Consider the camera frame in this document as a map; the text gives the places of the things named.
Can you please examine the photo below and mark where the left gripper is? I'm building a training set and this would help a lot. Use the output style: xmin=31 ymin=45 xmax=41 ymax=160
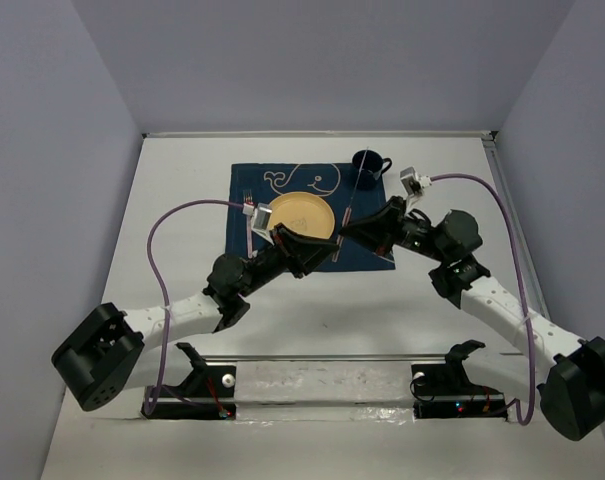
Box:
xmin=236 ymin=223 xmax=337 ymax=299

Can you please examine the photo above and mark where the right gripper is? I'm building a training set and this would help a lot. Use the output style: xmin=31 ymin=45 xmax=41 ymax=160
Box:
xmin=339 ymin=193 xmax=449 ymax=263

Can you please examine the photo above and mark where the pink handled knife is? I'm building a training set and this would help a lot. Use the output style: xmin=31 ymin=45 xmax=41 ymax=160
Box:
xmin=331 ymin=147 xmax=369 ymax=263

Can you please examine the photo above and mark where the tan wooden plate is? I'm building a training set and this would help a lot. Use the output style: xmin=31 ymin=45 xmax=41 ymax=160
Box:
xmin=268 ymin=192 xmax=336 ymax=239

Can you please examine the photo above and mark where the dark blue mug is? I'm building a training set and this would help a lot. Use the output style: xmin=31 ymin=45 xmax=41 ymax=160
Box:
xmin=351 ymin=149 xmax=393 ymax=190

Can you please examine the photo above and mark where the pink handled fork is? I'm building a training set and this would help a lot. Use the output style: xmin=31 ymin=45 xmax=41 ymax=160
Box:
xmin=243 ymin=189 xmax=255 ymax=258

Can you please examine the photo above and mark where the blue whale cloth placemat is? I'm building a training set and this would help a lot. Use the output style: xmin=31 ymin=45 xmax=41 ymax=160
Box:
xmin=229 ymin=163 xmax=395 ymax=273

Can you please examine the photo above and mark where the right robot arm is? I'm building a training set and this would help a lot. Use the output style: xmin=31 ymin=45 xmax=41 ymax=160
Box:
xmin=340 ymin=196 xmax=605 ymax=441

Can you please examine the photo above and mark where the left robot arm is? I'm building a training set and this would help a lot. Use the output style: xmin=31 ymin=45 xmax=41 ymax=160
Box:
xmin=51 ymin=224 xmax=338 ymax=412

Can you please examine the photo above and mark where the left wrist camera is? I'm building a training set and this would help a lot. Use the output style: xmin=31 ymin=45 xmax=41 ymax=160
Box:
xmin=252 ymin=203 xmax=272 ymax=238

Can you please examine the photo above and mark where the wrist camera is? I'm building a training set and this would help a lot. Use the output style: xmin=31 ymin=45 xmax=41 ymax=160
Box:
xmin=400 ymin=167 xmax=432 ymax=210
xmin=252 ymin=203 xmax=272 ymax=238

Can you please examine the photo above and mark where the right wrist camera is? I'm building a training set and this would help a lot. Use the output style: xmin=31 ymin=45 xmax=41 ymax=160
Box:
xmin=400 ymin=167 xmax=432 ymax=210

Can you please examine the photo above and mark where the metal rail at table front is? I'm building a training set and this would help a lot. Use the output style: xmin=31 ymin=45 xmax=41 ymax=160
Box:
xmin=203 ymin=354 xmax=445 ymax=363

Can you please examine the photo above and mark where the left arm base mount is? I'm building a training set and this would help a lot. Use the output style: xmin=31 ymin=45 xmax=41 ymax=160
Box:
xmin=140 ymin=342 xmax=237 ymax=421

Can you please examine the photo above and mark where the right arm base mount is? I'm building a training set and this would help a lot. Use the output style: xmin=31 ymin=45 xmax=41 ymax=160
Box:
xmin=409 ymin=340 xmax=508 ymax=420

